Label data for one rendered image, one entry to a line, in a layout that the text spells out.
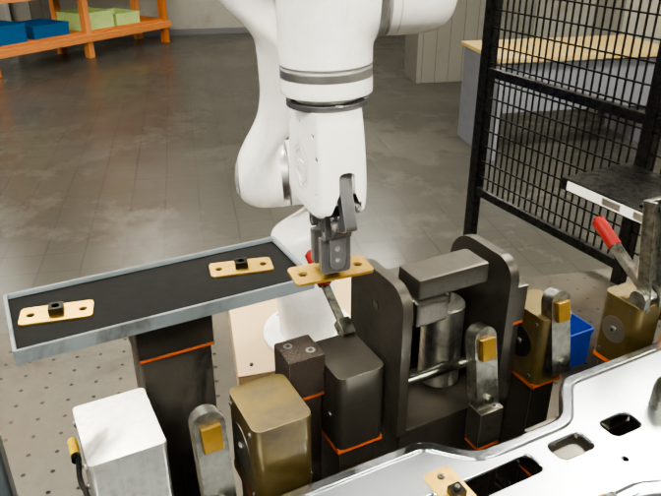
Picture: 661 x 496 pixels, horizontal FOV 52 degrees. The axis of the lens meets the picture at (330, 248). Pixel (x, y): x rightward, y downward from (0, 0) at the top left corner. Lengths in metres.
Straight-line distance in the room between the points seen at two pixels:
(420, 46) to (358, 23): 6.44
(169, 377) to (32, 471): 0.51
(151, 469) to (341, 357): 0.28
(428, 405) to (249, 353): 0.51
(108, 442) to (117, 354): 0.87
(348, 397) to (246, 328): 0.63
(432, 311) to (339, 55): 0.40
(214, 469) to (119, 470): 0.11
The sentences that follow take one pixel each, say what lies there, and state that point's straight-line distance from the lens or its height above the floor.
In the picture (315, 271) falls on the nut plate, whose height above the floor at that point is 1.27.
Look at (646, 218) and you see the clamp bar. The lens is 1.11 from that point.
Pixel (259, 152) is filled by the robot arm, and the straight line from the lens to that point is 1.17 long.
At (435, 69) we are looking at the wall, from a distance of 7.13.
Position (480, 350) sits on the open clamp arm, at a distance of 0.93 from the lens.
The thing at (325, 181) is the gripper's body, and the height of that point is 1.38.
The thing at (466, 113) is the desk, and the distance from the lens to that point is 5.28.
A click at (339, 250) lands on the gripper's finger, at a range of 0.67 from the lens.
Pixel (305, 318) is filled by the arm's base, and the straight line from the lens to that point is 1.35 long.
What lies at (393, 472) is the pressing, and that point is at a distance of 0.85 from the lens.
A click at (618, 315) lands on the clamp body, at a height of 1.02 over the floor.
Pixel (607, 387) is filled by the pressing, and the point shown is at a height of 1.00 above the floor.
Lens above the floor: 1.60
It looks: 27 degrees down
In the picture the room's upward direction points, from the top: straight up
